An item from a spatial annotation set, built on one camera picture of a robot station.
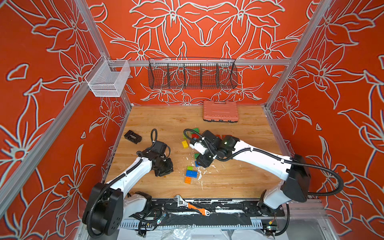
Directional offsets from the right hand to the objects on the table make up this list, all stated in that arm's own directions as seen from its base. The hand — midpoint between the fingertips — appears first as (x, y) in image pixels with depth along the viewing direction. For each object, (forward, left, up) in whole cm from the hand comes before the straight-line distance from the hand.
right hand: (198, 157), depth 77 cm
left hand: (-3, +14, -10) cm, 18 cm away
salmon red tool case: (+42, -17, -9) cm, 47 cm away
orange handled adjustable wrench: (-19, +9, -13) cm, 25 cm away
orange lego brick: (-8, +6, -13) cm, 16 cm away
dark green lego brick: (+29, +1, -15) cm, 33 cm away
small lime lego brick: (-1, +5, -12) cm, 13 cm away
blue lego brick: (-5, +4, -10) cm, 12 cm away
